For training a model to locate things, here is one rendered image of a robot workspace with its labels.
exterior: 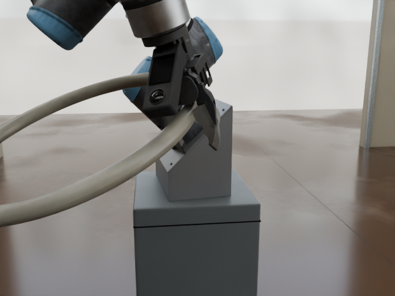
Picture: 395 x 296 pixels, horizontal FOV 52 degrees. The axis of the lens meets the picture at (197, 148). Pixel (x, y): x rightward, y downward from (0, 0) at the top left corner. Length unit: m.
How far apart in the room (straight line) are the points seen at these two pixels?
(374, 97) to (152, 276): 4.95
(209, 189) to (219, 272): 0.27
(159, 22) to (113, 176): 0.22
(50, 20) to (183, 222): 0.78
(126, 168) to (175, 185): 0.74
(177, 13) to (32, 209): 0.33
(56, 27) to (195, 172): 0.73
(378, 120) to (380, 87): 0.45
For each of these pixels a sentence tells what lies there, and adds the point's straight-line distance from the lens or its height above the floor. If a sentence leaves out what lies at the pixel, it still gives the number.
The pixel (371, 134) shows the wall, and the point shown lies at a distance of 6.10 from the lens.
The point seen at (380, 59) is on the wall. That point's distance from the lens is 6.01.
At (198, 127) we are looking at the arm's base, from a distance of 1.31.
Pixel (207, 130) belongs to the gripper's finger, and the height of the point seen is 1.19.
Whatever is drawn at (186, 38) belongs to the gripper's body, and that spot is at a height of 1.34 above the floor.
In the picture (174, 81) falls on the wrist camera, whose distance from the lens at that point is 0.58.
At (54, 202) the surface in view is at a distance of 0.57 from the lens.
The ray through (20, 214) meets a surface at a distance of 0.59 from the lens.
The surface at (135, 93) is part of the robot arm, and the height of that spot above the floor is 1.19.
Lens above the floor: 1.32
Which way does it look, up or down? 14 degrees down
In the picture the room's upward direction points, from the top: straight up
